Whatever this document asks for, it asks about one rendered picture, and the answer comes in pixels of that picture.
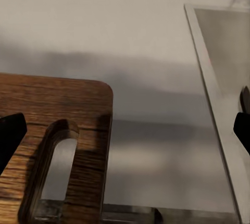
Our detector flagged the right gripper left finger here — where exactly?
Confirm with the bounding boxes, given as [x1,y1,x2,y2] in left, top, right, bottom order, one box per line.
[0,113,27,175]

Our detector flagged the cutting board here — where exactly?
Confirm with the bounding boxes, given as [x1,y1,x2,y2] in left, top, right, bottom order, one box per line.
[0,73,113,224]

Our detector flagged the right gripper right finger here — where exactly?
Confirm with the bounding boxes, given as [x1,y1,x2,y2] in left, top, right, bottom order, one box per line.
[233,112,250,154]

